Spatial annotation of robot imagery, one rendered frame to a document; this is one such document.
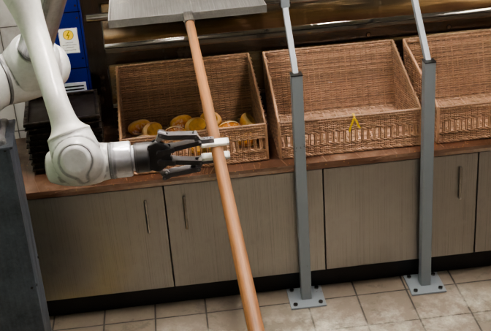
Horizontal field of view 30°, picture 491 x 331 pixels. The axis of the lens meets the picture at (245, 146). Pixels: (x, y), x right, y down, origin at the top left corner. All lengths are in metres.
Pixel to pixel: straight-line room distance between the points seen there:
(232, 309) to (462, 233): 0.96
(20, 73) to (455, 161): 1.69
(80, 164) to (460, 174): 1.91
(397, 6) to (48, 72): 2.01
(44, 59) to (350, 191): 1.65
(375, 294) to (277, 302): 0.39
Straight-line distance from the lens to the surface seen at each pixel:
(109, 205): 3.46
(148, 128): 3.68
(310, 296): 3.67
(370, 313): 3.61
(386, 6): 3.86
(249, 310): 1.70
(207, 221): 3.51
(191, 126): 3.68
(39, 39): 2.26
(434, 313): 3.63
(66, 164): 2.04
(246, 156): 3.46
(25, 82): 2.81
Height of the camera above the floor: 2.10
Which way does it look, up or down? 25 degrees down
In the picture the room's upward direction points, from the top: 4 degrees counter-clockwise
